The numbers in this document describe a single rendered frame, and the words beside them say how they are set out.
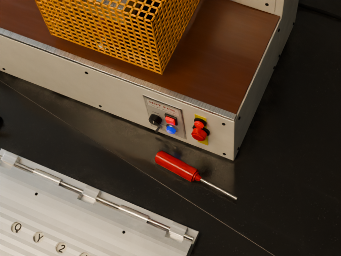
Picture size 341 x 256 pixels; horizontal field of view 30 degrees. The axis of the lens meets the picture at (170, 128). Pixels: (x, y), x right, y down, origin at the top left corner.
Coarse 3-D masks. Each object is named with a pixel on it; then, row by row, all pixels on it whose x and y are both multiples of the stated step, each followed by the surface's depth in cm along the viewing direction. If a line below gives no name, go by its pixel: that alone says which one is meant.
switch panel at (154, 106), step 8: (144, 96) 116; (152, 104) 117; (160, 104) 116; (168, 104) 114; (152, 112) 121; (160, 112) 119; (168, 112) 117; (176, 112) 116; (184, 128) 121; (184, 136) 125
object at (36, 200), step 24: (0, 168) 126; (0, 192) 124; (24, 192) 123; (48, 192) 123; (72, 192) 122; (0, 216) 122; (24, 216) 121; (48, 216) 121; (72, 216) 120; (96, 216) 120; (120, 216) 120; (144, 216) 119; (0, 240) 120; (24, 240) 119; (48, 240) 119; (72, 240) 118; (96, 240) 118; (120, 240) 118; (144, 240) 117; (168, 240) 117
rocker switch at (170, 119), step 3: (165, 114) 118; (165, 117) 119; (168, 117) 118; (171, 117) 118; (174, 117) 118; (168, 120) 118; (171, 120) 118; (174, 120) 119; (171, 123) 120; (174, 123) 119; (177, 123) 120
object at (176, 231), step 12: (0, 156) 127; (12, 156) 127; (24, 168) 126; (48, 168) 127; (72, 180) 126; (84, 192) 123; (96, 192) 122; (108, 204) 121; (120, 204) 123; (132, 204) 123; (156, 216) 121; (168, 228) 118; (180, 228) 118; (180, 240) 119; (192, 240) 118
